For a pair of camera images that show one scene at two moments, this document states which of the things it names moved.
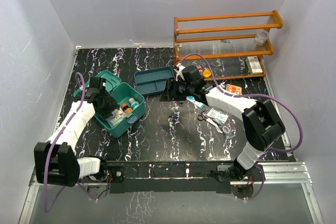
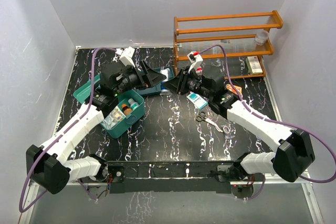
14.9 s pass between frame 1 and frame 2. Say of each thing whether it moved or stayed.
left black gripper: moved
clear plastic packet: moved
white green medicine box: stayed
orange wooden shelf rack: stayed
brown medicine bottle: stayed
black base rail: stayed
